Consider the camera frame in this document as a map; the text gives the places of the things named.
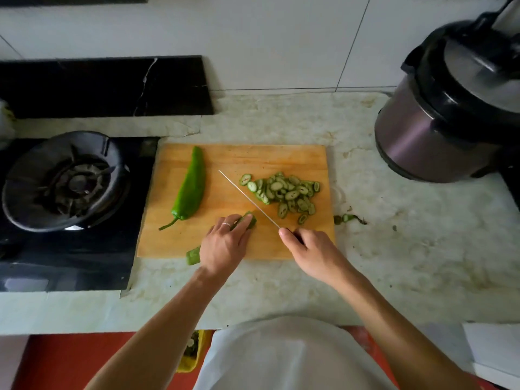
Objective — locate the kitchen knife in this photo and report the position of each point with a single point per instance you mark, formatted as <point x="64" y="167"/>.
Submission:
<point x="252" y="201"/>

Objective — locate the wooden cutting board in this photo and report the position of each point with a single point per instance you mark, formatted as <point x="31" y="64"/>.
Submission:
<point x="239" y="166"/>

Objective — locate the whole green pepper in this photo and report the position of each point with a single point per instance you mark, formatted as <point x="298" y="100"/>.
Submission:
<point x="189" y="190"/>

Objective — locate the partly cut green pepper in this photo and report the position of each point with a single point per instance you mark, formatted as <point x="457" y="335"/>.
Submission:
<point x="194" y="255"/>

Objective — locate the person's right forearm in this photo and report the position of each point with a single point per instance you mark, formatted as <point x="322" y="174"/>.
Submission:
<point x="400" y="337"/>

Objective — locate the black marble backsplash panel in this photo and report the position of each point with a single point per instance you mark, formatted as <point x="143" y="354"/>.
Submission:
<point x="101" y="87"/>

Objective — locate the person's white shirt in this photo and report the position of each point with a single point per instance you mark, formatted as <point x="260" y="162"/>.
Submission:
<point x="292" y="357"/>

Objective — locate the purple electric pressure cooker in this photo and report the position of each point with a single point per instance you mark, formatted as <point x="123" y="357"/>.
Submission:
<point x="447" y="117"/>

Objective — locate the person's left hand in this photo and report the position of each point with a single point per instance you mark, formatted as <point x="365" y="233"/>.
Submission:
<point x="222" y="247"/>

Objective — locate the green pepper scrap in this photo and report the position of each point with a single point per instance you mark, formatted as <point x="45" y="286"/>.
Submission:
<point x="348" y="218"/>

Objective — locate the pile of green pepper slices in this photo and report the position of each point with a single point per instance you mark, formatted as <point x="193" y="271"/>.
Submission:
<point x="286" y="194"/>

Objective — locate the yellow bin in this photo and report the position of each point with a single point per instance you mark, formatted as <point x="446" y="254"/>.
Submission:
<point x="191" y="353"/>

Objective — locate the black burner wind guard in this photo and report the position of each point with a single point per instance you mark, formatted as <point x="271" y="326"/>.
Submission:
<point x="40" y="174"/>

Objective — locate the person's left fingers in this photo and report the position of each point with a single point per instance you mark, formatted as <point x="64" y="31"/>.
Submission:
<point x="233" y="225"/>

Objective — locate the person's left forearm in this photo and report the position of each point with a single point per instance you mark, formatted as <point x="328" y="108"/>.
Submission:
<point x="158" y="333"/>

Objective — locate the person's right hand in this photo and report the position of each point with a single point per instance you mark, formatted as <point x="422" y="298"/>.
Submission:
<point x="321" y="257"/>

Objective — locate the black gas stove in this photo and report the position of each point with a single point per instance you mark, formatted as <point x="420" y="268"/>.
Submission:
<point x="61" y="255"/>

